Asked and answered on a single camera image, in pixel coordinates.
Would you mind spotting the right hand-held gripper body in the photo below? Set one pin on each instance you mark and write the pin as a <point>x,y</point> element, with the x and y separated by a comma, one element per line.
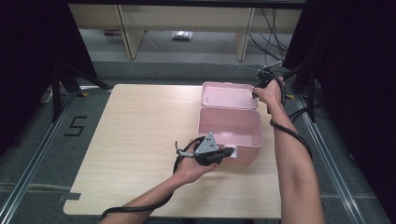
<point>264,77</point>

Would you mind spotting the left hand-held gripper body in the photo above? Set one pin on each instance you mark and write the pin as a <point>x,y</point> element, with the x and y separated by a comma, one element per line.
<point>207,148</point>

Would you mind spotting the pink storage box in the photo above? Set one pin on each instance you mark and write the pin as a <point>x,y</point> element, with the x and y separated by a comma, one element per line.
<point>230,124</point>

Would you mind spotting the person's right hand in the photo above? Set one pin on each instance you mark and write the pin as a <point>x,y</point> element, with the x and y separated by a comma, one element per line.
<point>272,93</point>

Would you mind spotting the person's left hand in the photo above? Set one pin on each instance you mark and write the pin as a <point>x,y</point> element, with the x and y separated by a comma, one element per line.
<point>186,169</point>

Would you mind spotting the yellow tape piece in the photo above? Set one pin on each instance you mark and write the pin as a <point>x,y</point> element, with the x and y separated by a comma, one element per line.
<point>290,96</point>
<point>82,94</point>

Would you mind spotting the black metal stand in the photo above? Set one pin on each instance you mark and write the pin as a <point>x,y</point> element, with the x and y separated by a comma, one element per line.
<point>56,93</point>
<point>311,93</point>

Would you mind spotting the silver plastic packet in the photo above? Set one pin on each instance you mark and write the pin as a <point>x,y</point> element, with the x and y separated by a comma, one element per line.
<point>183,35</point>

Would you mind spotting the black curtain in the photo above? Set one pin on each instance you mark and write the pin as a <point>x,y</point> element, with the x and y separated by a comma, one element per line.
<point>31,46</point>
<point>358,62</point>

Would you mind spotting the beige wooden desk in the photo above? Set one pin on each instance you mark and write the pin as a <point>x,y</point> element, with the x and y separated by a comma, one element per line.
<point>186,18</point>

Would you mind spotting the black tape strip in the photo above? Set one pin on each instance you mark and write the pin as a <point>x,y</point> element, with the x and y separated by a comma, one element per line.
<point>70,196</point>

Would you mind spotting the aluminium floor rail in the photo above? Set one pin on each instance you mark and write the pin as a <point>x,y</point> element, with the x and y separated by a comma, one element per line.
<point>37,152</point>
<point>327,155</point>

